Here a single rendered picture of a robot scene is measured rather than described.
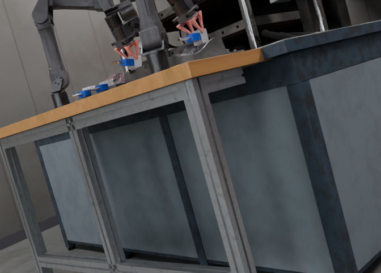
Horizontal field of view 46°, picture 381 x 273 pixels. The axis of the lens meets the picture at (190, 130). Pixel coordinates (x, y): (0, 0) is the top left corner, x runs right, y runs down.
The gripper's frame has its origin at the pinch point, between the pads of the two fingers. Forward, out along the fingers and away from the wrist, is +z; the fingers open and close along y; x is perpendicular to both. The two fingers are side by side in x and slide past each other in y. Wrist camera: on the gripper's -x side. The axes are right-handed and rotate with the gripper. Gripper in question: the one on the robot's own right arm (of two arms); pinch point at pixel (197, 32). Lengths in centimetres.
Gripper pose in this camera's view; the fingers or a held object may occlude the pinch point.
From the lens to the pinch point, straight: 180.2
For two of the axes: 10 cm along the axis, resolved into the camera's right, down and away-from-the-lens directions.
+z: 5.7, 7.5, 3.5
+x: -5.1, 6.5, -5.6
